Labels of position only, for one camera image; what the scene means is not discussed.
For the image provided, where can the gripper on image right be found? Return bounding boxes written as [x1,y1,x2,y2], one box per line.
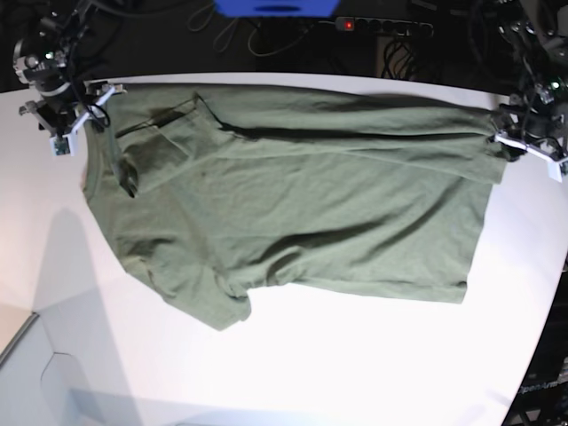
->
[488,101,567,162]

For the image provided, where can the grey looped cable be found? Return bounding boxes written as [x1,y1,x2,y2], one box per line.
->
[214,17,312,58]

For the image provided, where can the blue box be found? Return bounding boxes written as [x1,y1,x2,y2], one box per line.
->
[214,0,339,18]

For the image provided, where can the green t-shirt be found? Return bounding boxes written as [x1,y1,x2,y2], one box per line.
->
[83,84,506,330]

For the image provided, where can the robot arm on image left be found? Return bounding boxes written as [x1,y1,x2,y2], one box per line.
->
[13,9,524,175]

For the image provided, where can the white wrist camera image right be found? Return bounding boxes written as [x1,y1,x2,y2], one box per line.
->
[547,158,568,183]

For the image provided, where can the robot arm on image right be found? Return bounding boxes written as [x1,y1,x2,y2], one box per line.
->
[467,1,567,175]

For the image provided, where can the black coiled cables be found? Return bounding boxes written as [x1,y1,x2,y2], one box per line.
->
[382,38,421,80]

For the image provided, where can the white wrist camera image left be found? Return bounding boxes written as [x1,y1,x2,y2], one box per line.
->
[49,133,77,156]

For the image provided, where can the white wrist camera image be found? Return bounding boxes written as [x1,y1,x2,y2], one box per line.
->
[547,158,568,183]
[49,133,77,156]

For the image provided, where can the black power strip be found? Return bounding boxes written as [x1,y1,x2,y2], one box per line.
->
[334,17,434,37]

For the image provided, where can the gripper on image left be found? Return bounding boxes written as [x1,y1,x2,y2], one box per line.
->
[19,81,127,136]

